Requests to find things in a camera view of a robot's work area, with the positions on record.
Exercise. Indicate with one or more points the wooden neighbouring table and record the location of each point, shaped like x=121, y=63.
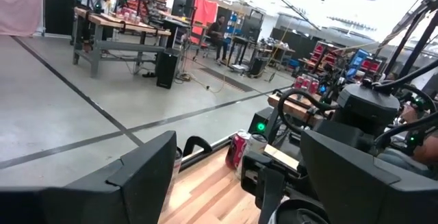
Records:
x=291, y=109

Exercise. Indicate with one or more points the pink hanging cloth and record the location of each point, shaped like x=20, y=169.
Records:
x=20, y=6

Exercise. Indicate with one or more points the blue storage bin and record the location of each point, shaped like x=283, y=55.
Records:
x=357, y=61

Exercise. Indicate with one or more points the red hanging cloth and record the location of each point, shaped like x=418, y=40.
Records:
x=205, y=11

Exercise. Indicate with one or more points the red storage bins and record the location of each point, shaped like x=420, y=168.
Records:
x=323, y=54

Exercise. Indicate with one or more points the black monitor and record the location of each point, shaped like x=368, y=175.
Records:
x=182, y=5

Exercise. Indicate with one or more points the wooden workbench grey legs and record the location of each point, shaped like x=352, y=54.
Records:
x=130, y=47

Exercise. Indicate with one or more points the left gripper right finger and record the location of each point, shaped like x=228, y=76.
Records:
x=369, y=196

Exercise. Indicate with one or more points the black hanging cloth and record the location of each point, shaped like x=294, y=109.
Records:
x=58, y=8

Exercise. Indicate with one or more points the black rig post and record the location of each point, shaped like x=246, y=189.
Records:
x=418, y=46

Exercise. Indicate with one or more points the person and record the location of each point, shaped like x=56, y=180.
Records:
x=429, y=152
x=216, y=34

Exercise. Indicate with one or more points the black box with green light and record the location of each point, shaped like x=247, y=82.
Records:
x=255, y=118

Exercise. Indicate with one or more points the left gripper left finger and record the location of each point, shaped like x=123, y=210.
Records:
x=102, y=203

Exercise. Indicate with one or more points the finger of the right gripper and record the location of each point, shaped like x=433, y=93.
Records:
x=272, y=193

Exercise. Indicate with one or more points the black table edge clamp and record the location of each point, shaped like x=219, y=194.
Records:
x=196, y=138

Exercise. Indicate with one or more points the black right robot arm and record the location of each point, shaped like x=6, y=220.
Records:
x=366, y=107

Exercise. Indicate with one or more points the black computer tower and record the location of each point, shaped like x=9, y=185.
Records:
x=167, y=69

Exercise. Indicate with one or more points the red soda can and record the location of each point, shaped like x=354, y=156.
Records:
x=236, y=150
x=314, y=87
x=306, y=84
x=298, y=82

